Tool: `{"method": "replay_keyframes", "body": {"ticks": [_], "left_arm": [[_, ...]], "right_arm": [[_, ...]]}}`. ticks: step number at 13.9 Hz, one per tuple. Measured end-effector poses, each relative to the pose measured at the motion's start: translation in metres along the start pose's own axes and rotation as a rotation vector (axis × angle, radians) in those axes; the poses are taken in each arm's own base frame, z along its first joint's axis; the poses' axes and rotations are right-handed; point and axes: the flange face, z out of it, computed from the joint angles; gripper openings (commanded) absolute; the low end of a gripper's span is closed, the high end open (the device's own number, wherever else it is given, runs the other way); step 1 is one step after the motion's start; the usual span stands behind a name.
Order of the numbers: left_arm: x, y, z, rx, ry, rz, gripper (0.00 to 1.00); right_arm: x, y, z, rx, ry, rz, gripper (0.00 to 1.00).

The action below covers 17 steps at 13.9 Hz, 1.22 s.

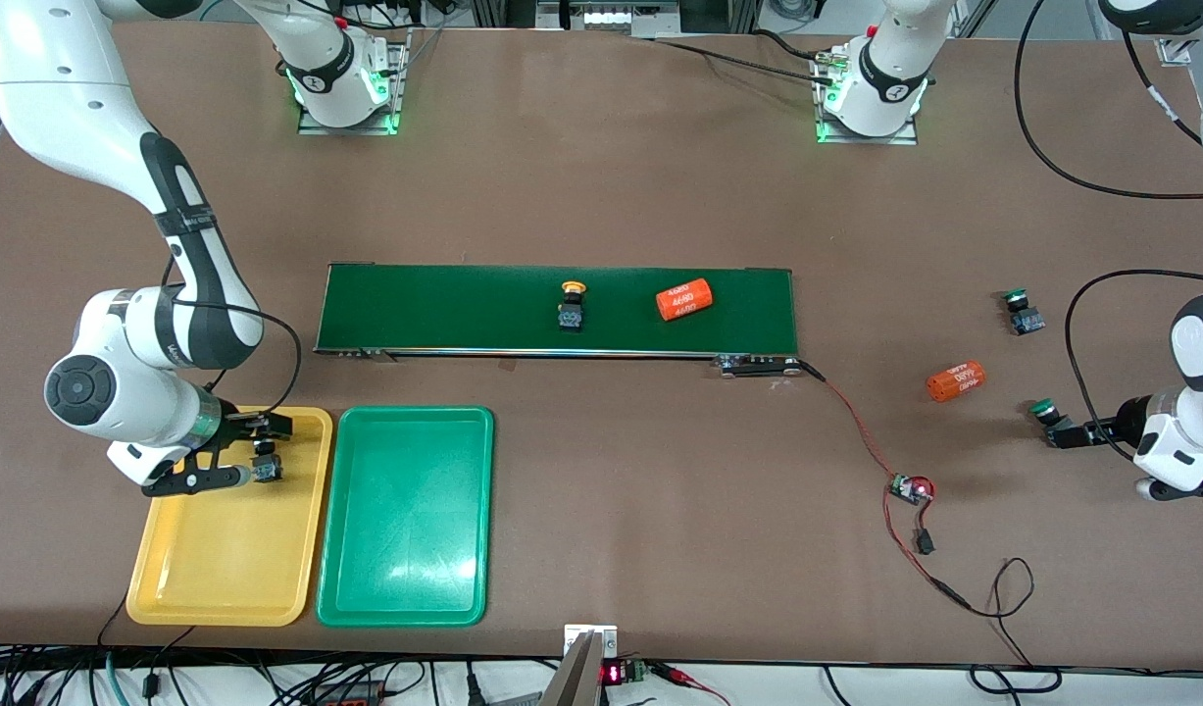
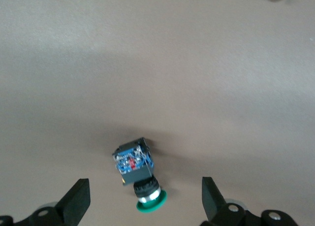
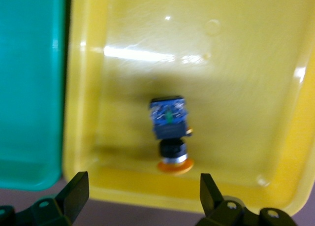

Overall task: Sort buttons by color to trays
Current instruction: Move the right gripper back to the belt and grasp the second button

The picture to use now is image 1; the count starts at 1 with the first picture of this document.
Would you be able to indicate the green conveyor belt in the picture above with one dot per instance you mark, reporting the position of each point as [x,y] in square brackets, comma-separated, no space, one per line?
[444,314]

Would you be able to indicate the small green circuit board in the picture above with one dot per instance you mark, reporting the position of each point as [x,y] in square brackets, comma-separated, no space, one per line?
[908,487]

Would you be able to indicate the red clip lead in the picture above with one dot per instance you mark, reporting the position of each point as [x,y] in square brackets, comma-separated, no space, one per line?
[679,677]

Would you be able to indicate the red digit display module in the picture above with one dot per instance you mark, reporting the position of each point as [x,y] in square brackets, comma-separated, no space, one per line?
[613,673]

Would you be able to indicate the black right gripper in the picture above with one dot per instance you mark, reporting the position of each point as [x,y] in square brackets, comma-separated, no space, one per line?
[236,423]

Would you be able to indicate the aluminium table corner bracket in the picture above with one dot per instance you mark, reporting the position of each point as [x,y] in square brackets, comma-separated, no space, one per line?
[1177,51]

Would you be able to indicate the grey metal camera bracket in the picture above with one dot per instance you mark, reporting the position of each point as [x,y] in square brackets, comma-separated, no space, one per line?
[576,677]

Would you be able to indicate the green push button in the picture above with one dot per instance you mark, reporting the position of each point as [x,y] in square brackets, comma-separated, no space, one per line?
[1023,314]
[1042,406]

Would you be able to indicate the green plastic tray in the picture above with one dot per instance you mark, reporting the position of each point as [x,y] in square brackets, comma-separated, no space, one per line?
[405,520]

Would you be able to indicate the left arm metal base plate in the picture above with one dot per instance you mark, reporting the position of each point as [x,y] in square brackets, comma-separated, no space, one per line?
[905,137]

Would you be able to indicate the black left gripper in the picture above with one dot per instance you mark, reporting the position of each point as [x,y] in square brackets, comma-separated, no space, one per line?
[1117,428]

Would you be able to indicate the orange cylinder battery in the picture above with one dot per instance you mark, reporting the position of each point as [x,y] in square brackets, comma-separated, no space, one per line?
[956,380]
[684,299]

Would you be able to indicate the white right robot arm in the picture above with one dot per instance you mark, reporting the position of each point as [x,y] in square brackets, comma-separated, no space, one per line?
[52,98]

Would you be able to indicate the yellow plastic tray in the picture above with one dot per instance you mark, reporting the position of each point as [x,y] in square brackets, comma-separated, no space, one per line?
[228,549]

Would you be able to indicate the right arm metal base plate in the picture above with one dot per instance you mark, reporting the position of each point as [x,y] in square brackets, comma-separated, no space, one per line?
[312,123]

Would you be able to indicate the orange power strip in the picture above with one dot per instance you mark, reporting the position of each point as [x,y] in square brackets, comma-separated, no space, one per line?
[346,694]

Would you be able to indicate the yellow push button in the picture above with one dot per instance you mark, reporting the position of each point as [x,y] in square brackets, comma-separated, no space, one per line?
[266,469]
[572,309]

